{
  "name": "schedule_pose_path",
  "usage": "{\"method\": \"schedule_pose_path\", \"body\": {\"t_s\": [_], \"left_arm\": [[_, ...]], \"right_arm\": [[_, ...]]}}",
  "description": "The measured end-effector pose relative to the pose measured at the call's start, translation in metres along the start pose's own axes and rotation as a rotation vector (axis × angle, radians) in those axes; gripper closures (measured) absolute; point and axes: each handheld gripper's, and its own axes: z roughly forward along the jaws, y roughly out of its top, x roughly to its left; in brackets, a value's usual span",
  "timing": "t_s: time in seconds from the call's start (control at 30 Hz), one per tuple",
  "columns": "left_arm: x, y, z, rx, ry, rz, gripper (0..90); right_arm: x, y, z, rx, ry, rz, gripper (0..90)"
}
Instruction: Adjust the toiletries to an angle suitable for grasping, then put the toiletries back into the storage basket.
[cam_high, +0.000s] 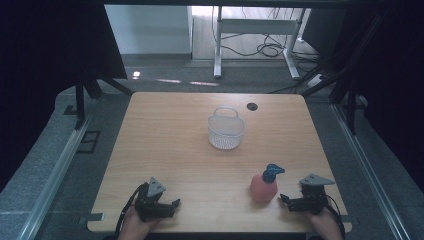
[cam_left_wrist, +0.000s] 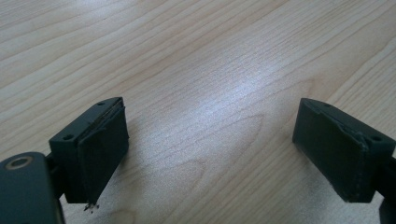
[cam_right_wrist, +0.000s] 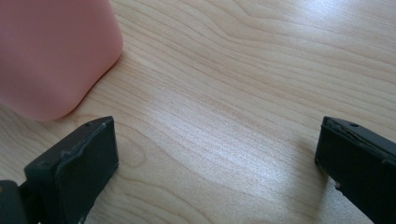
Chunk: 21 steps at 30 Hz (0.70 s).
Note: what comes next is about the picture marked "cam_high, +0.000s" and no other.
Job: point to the person's left hand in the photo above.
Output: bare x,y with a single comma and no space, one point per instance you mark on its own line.
133,226

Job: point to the black metal stand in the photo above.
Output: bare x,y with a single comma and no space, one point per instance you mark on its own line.
80,100
350,100

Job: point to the black floor bracket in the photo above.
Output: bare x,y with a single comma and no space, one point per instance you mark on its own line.
88,141

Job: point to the aluminium floor rail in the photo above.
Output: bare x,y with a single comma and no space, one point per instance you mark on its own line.
370,173
56,173

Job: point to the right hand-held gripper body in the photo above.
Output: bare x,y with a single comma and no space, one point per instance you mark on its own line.
316,196

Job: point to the pink pump bottle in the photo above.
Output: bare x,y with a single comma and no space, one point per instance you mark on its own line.
263,190

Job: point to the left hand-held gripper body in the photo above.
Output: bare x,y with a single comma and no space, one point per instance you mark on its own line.
149,203

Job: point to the black table grommet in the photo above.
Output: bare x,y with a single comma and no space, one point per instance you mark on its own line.
252,106

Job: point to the dark curtain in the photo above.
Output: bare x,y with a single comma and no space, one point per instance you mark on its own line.
50,60
396,83

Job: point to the white cabinet panel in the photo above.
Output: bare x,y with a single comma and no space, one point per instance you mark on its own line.
150,30

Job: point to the white plastic mesh basket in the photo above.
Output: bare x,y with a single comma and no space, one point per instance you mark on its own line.
226,135

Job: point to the person's right hand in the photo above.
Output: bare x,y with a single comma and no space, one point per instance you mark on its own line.
326,225

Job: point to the white metal desk frame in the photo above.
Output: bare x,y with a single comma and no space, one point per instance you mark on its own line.
256,26

